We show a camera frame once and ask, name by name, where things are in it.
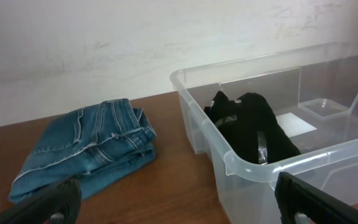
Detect dark blue folded jeans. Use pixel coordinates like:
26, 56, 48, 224
9, 98, 157, 203

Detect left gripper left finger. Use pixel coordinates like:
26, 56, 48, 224
0, 177, 82, 224

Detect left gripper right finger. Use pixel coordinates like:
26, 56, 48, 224
275, 172, 358, 224

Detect clear plastic storage bin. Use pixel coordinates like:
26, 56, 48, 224
170, 42, 358, 223

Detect black garment with tape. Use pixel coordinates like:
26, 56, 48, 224
204, 91, 301, 164

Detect white label in bin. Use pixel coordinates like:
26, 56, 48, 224
276, 113, 317, 138

